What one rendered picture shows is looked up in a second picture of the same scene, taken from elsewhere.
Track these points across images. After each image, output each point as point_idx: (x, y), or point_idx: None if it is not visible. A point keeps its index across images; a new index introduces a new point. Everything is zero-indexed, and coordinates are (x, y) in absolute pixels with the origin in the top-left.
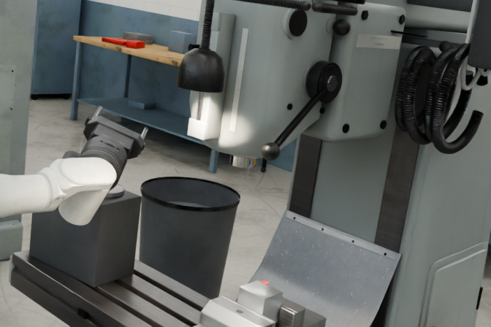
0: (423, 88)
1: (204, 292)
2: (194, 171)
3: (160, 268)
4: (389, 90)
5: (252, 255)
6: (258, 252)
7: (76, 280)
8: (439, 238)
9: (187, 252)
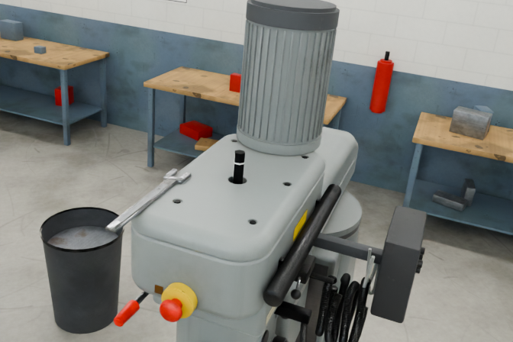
0: (321, 283)
1: (110, 298)
2: (52, 146)
3: (72, 294)
4: (304, 304)
5: (126, 230)
6: (129, 225)
7: None
8: None
9: (92, 279)
